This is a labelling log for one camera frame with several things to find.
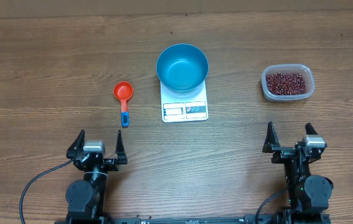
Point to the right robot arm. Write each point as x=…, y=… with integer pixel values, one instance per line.
x=308, y=194

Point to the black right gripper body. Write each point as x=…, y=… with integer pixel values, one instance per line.
x=289, y=149

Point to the blue metal bowl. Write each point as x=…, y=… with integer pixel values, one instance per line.
x=182, y=67

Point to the red beans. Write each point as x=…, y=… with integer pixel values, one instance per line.
x=286, y=84

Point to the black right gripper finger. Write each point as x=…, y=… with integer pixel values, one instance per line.
x=310, y=130
x=271, y=139

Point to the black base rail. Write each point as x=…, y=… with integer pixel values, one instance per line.
x=247, y=219

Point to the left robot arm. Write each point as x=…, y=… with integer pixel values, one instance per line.
x=86, y=197

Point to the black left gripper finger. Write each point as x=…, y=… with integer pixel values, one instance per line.
x=76, y=146
x=120, y=149

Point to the clear plastic container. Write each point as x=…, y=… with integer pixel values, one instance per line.
x=288, y=68

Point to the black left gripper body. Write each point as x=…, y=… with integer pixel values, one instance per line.
x=109, y=165

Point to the orange scoop with blue handle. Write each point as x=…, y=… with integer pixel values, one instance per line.
x=123, y=91

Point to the white digital kitchen scale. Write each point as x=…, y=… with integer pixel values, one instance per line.
x=177, y=107

